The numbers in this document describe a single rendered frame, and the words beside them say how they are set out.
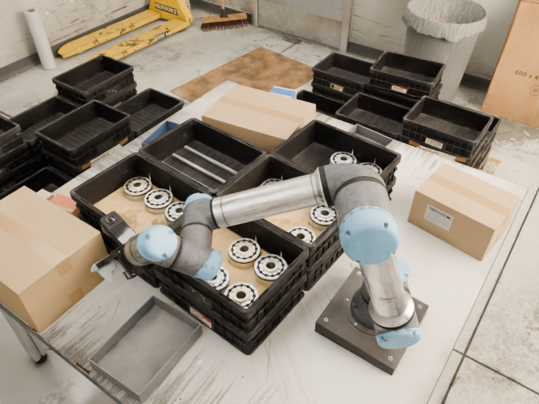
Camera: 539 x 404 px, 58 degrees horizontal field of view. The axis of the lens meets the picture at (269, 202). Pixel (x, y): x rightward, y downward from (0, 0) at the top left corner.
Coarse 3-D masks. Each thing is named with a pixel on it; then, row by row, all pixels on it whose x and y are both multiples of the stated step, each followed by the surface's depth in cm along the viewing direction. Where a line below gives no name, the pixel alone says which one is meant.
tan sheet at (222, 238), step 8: (216, 232) 166; (224, 232) 166; (232, 232) 166; (216, 240) 164; (224, 240) 164; (232, 240) 164; (216, 248) 161; (224, 248) 161; (224, 256) 159; (224, 264) 156; (232, 272) 154; (240, 272) 154; (248, 272) 154; (232, 280) 151; (240, 280) 151; (248, 280) 151; (256, 280) 151; (256, 288) 149; (264, 288) 149
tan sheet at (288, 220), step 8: (304, 208) 175; (272, 216) 172; (280, 216) 172; (288, 216) 172; (296, 216) 172; (304, 216) 172; (280, 224) 169; (288, 224) 169; (296, 224) 169; (304, 224) 169; (320, 232) 166
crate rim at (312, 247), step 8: (264, 160) 180; (280, 160) 179; (248, 168) 176; (296, 168) 176; (240, 176) 173; (232, 184) 169; (272, 224) 155; (336, 224) 156; (288, 232) 152; (328, 232) 153; (296, 240) 150; (320, 240) 150; (312, 248) 149
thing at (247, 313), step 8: (176, 224) 155; (264, 224) 155; (272, 232) 153; (280, 232) 152; (288, 240) 150; (304, 248) 147; (304, 256) 145; (296, 264) 143; (288, 272) 141; (192, 280) 140; (200, 280) 139; (280, 280) 139; (208, 288) 137; (272, 288) 137; (216, 296) 136; (224, 296) 135; (264, 296) 135; (224, 304) 135; (232, 304) 133; (256, 304) 133; (240, 312) 131; (248, 312) 131
